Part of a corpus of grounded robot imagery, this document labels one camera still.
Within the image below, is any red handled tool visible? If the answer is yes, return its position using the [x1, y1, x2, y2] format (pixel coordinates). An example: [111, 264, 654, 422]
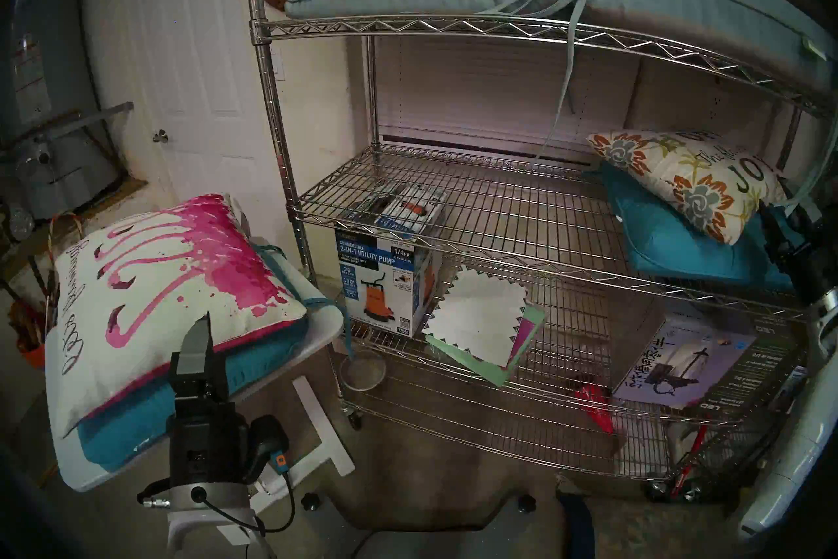
[671, 425, 711, 499]

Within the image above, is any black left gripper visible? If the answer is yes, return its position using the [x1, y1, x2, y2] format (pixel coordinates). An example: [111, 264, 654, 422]
[166, 311, 253, 490]

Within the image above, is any LED lamp box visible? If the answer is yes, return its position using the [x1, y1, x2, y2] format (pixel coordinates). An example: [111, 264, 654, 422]
[612, 302, 796, 414]

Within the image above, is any utility pump box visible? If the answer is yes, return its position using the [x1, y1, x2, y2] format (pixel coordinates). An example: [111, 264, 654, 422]
[335, 184, 447, 339]

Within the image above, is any pink flamingo throw pillow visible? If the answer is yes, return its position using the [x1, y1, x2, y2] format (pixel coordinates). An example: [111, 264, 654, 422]
[45, 193, 308, 439]

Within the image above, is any brown wooden ledge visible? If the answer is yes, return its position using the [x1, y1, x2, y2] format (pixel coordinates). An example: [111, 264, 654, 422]
[0, 177, 148, 280]

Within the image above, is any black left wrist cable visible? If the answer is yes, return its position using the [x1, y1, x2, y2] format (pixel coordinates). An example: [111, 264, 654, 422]
[136, 469, 296, 534]

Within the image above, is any clear glass bowl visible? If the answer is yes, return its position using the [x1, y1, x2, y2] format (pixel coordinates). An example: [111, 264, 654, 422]
[340, 349, 387, 393]

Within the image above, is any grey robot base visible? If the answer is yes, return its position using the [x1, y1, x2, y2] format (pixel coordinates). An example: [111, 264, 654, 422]
[321, 479, 564, 559]

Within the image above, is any patterned grey cloth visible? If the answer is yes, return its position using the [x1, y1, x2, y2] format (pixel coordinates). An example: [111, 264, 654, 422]
[583, 499, 744, 559]

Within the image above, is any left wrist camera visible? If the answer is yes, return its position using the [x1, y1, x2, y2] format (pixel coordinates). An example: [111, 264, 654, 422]
[249, 415, 291, 475]

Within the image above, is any metal tank strap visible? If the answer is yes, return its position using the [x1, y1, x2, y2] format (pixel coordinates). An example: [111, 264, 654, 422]
[0, 102, 135, 152]

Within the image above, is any chrome wire shelf rack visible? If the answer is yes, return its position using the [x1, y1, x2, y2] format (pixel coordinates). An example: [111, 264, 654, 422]
[242, 0, 838, 499]

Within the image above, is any dark blue cloth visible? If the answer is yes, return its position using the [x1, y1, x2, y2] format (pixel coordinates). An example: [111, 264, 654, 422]
[556, 489, 596, 559]

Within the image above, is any teal flat seat cushion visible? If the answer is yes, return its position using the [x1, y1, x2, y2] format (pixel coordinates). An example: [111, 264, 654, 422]
[77, 240, 341, 473]

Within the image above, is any red plastic bag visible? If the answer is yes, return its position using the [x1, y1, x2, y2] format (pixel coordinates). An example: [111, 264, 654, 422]
[575, 382, 617, 435]

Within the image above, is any grey water heater tank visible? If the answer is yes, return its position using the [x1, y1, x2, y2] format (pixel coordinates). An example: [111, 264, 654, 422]
[10, 0, 122, 218]

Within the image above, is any green paper sheet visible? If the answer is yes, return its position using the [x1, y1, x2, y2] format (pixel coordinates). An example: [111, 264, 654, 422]
[426, 302, 549, 387]

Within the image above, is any teal tufted seat cushion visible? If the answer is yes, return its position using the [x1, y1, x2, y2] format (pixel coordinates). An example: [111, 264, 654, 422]
[599, 161, 796, 293]

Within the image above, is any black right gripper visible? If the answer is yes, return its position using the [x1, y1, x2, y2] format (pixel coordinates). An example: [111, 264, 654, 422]
[758, 202, 838, 304]

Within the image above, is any white folding table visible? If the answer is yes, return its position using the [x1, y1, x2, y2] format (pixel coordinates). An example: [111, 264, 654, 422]
[49, 263, 357, 549]

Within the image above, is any pink paper sheet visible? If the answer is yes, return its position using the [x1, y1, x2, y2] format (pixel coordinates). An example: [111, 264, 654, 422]
[509, 312, 539, 365]

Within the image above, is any white scalloped paper sheet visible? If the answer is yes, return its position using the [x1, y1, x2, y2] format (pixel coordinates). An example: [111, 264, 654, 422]
[422, 266, 528, 368]

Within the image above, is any white panel door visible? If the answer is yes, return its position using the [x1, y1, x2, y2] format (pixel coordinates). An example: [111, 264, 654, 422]
[82, 0, 289, 251]

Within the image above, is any floral JOY throw pillow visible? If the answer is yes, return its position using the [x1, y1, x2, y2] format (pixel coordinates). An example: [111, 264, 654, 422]
[587, 129, 790, 245]

